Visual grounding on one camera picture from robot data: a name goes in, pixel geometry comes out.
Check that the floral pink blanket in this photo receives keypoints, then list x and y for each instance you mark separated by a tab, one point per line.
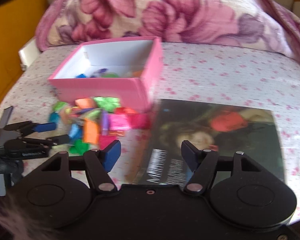
257	24

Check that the cherry print bed sheet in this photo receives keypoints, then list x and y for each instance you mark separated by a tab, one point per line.
194	72

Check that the purple clay bag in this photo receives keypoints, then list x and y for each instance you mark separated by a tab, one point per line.
104	122

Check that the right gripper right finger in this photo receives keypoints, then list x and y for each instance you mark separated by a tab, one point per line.
202	164

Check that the pink cardboard box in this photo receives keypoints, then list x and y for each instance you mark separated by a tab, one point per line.
126	68

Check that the red clay bag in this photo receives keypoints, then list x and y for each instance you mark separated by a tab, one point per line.
125	110

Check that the orange wooden cabinet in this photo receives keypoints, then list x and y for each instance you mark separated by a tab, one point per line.
18	22

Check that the orange clay bag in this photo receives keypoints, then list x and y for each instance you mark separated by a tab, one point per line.
90	132

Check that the blue clay bag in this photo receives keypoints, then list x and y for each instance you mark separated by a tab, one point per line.
75	132

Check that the cyan clay bag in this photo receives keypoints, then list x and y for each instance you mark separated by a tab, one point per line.
54	118

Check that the white bed side rail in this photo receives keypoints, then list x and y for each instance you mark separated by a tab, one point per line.
28	54

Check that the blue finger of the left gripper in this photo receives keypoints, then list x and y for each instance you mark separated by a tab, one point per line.
31	127

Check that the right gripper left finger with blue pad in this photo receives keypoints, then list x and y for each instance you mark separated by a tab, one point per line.
98	164

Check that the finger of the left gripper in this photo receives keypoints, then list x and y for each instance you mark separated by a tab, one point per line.
58	140

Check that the green clay bag by box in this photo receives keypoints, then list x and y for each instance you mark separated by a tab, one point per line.
108	104

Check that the magenta clay bag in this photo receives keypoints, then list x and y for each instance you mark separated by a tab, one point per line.
123	122

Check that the box lid with woman photo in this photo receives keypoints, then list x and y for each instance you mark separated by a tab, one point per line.
208	126

